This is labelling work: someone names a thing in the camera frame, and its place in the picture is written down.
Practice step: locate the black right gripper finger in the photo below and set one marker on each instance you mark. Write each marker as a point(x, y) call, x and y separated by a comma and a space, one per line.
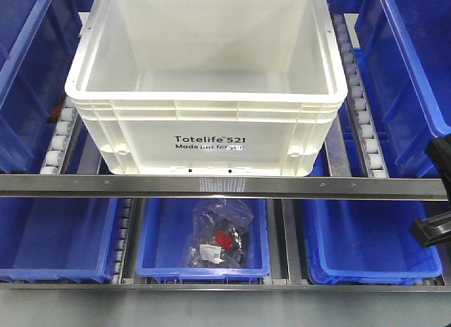
point(438, 150)
point(432, 231)

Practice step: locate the white plastic tote box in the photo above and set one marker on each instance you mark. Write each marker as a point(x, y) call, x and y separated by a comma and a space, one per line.
point(208, 87)

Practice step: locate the right upper roller track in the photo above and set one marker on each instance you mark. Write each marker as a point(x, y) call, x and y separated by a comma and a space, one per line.
point(366, 139)

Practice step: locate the roller track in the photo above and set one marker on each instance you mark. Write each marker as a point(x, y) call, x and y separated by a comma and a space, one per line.
point(366, 139)
point(63, 139)
point(125, 215)

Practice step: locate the blue bin lower right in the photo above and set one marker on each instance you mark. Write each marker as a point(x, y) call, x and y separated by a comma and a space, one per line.
point(368, 242)

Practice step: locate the blue bin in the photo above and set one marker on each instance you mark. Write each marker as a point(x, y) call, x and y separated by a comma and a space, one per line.
point(405, 48)
point(38, 43)
point(166, 225)
point(368, 242)
point(59, 238)

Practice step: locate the blue bin upper right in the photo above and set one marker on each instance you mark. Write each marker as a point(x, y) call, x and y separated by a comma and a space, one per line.
point(405, 48)

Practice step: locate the lower right steel divider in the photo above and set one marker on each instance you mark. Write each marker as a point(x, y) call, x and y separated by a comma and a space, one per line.
point(291, 243)

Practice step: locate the clear bag of parts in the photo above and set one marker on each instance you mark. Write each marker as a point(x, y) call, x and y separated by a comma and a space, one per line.
point(220, 235)

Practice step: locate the blue bin lower middle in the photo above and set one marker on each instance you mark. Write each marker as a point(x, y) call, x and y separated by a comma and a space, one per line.
point(166, 225)

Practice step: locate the lower left roller track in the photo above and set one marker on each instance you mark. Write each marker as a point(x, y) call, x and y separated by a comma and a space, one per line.
point(125, 215)

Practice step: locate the blue bin lower left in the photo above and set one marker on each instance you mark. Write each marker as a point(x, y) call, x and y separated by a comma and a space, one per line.
point(59, 238)

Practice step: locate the left upper roller track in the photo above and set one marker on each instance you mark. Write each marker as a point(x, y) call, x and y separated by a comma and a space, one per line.
point(63, 139)

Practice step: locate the blue bin upper left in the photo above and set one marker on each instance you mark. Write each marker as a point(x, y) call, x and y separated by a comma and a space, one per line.
point(38, 43)

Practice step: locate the steel lower shelf rail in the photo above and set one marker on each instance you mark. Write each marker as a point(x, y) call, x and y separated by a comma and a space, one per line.
point(227, 287)

